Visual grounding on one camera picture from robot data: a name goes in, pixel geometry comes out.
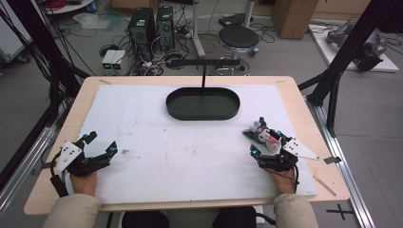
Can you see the black computer tower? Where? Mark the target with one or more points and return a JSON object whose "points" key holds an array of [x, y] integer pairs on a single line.
{"points": [[141, 30], [165, 27]]}

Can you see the person's leg dark trousers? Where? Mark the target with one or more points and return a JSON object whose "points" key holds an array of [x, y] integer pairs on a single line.
{"points": [[145, 220], [234, 218]]}

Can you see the white foam mat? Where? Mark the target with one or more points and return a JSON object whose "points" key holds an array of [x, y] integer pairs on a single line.
{"points": [[177, 158]]}

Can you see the brown cardboard box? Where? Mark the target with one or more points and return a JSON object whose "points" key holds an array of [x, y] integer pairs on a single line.
{"points": [[293, 17]]}

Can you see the grey robot part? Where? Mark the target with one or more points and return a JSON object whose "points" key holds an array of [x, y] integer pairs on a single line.
{"points": [[370, 47]]}

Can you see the flat black pad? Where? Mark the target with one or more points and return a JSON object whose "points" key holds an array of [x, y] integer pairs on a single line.
{"points": [[233, 19]]}

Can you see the clear plastic bag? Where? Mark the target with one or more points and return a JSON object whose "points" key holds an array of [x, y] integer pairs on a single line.
{"points": [[95, 20]]}

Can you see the grey tape piece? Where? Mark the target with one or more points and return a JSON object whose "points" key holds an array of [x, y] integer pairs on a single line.
{"points": [[332, 160]]}

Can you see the white power supply box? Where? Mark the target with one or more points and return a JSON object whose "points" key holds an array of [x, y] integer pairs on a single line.
{"points": [[118, 60], [108, 60]]}

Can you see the black oval tray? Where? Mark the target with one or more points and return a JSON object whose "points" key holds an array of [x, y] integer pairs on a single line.
{"points": [[202, 106]]}

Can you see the black T-shaped stand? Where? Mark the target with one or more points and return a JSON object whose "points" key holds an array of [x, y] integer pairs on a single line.
{"points": [[203, 63]]}

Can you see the white board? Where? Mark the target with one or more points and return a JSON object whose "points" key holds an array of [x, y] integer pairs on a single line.
{"points": [[324, 50]]}

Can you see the black round stool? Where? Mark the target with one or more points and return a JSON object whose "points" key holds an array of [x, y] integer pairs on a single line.
{"points": [[238, 37]]}

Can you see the person's right hand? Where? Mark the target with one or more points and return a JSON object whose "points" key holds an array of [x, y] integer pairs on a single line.
{"points": [[283, 181]]}

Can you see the person's left hand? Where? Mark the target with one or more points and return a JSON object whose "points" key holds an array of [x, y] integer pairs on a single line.
{"points": [[83, 183]]}

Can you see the black and white plush toy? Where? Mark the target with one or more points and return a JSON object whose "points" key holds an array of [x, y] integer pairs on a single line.
{"points": [[264, 136]]}

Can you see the aluminium rail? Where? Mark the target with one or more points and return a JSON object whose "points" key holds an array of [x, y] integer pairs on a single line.
{"points": [[345, 171], [22, 171]]}

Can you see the round white table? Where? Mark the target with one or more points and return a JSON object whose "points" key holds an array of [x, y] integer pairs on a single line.
{"points": [[68, 7]]}

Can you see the white desk leg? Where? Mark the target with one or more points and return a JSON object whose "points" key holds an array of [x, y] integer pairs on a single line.
{"points": [[197, 28]]}

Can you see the thin wooden stick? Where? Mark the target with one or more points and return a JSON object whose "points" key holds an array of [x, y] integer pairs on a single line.
{"points": [[324, 186]]}

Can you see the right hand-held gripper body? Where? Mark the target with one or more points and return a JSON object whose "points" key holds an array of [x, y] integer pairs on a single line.
{"points": [[286, 155]]}

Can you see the black metal frame strut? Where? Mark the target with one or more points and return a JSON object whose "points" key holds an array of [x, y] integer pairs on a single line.
{"points": [[345, 53]]}

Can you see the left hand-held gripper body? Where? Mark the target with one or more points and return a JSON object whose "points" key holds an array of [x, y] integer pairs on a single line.
{"points": [[73, 157]]}

